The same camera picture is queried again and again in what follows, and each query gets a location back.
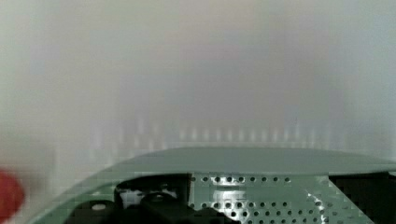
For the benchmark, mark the green plastic strainer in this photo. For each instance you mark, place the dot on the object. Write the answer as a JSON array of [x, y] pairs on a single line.
[[229, 185]]

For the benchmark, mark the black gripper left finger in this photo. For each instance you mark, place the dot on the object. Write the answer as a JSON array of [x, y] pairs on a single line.
[[133, 191]]

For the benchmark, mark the red toy strawberry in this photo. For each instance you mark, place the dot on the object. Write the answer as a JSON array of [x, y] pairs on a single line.
[[11, 196]]

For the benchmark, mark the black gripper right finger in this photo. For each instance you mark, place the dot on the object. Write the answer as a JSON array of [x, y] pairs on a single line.
[[374, 194]]

